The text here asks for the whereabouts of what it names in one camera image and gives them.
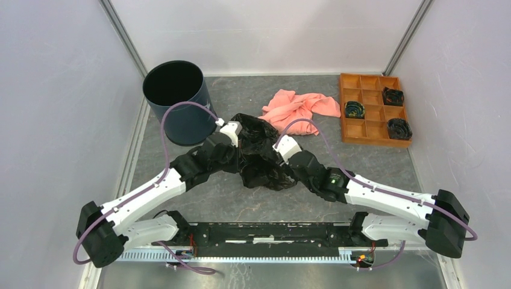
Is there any black plastic trash bag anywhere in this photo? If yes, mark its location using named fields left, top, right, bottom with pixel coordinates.
left=231, top=113, right=297, bottom=191

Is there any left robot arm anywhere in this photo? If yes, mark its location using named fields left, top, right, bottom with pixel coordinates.
left=75, top=132, right=240, bottom=268

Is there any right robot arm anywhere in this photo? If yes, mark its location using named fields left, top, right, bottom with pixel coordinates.
left=283, top=151, right=469, bottom=258

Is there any rolled trash bag with yellow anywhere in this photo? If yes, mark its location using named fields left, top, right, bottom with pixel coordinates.
left=344, top=101, right=366, bottom=119

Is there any dark blue trash bin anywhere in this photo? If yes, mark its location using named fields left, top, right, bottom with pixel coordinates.
left=142, top=60, right=216, bottom=146

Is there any rolled trash bag bottom right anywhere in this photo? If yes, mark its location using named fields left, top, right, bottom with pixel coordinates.
left=387, top=118, right=413, bottom=140

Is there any rolled trash bag top right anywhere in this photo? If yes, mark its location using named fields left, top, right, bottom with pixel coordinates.
left=381, top=87, right=404, bottom=107

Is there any pink crumpled cloth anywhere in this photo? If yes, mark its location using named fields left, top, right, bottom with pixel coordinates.
left=259, top=89, right=341, bottom=135

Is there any orange wooden compartment tray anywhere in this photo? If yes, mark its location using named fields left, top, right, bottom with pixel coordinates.
left=339, top=73, right=412, bottom=148

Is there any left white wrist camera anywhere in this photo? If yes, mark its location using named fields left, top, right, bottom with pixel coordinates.
left=215, top=118, right=242, bottom=148

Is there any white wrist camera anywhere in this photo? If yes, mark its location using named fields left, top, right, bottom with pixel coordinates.
left=273, top=135, right=302, bottom=164
left=215, top=118, right=242, bottom=148

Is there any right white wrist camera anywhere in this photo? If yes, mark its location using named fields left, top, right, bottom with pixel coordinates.
left=273, top=135, right=302, bottom=164

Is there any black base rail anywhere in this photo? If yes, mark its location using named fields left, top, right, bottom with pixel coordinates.
left=166, top=222, right=389, bottom=258

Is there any white toothed cable duct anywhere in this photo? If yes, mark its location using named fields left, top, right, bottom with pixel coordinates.
left=116, top=248, right=356, bottom=265

